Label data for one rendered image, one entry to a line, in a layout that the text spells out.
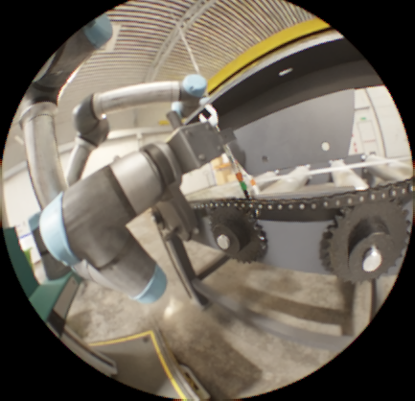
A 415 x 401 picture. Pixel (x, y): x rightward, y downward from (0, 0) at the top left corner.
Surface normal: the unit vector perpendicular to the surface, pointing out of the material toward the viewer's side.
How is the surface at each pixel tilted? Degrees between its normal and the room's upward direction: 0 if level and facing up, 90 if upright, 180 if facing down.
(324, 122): 90
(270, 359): 0
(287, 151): 90
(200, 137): 89
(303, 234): 90
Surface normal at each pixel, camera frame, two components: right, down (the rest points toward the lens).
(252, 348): -0.26, -0.96
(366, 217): -0.74, 0.28
